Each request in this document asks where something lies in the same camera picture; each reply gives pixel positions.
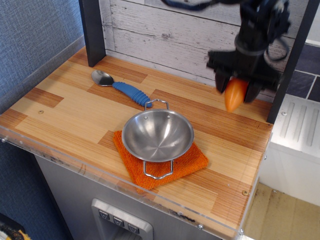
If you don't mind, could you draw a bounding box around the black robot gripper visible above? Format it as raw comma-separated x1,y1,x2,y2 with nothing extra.
206,27,284,103

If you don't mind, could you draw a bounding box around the orange plastic carrot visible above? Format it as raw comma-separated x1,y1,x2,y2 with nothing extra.
224,78,249,113

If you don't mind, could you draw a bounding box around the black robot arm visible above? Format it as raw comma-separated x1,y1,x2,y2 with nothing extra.
164,0,291,103

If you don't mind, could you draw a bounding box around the white toy sink unit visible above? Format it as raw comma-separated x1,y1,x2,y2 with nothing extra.
259,94,320,206

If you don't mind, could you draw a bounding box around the orange knitted cloth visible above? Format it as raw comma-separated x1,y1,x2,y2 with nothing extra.
113,130,209,193

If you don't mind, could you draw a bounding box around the clear acrylic edge guard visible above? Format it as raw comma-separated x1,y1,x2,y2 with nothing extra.
0,124,274,240

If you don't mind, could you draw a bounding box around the silver dispenser button panel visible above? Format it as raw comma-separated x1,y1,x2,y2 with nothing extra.
91,198,154,240

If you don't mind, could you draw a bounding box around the grey toy fridge front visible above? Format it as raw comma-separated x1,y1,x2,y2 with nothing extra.
36,156,217,240

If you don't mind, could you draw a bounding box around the black yellow object in corner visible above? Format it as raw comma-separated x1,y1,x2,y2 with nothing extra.
0,222,31,240

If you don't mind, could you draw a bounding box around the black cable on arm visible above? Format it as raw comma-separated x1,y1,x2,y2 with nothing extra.
264,34,291,62

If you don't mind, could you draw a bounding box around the steel colander bowl with handles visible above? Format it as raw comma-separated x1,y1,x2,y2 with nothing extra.
121,99,195,180

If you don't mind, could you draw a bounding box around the dark right upright post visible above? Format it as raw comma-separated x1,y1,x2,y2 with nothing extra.
266,0,320,124

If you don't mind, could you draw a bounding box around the dark upright post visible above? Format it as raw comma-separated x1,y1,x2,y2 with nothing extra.
78,0,106,67
266,0,320,124

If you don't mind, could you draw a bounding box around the spoon with blue handle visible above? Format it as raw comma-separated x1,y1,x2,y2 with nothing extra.
91,70,152,108

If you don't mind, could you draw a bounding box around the dark left upright post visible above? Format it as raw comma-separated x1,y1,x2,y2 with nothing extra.
78,0,106,67

